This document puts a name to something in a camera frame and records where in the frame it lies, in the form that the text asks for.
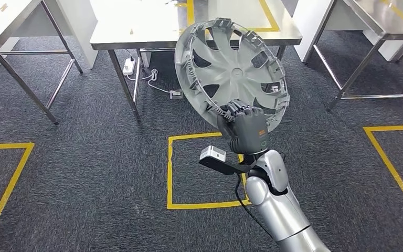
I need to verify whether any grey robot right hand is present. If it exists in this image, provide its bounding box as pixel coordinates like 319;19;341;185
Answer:
216;99;270;156

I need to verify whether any silver plastic wheel cover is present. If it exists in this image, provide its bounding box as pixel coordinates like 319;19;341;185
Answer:
174;17;291;133

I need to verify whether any steel workbench table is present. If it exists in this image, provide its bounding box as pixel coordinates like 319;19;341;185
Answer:
89;0;303;123

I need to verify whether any yellow floor tape square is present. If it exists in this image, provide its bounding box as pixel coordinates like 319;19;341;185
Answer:
166;131;253;211
363;124;403;205
0;141;35;220

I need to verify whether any white desk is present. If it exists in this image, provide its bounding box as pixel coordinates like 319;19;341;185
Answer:
292;0;403;64
9;0;99;70

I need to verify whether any yellow tape table marking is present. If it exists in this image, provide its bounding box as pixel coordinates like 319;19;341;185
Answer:
177;0;281;33

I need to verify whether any white power strip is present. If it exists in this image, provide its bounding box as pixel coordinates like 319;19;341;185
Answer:
122;57;135;75

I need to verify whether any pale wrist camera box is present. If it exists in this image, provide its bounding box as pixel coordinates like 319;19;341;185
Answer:
199;145;228;163

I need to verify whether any black camera bracket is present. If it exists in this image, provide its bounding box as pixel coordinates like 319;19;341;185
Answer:
198;153;260;176

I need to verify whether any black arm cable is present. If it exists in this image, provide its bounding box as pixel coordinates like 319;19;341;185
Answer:
234;173;276;240

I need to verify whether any white cable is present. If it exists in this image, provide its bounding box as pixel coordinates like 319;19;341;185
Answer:
125;68;173;95

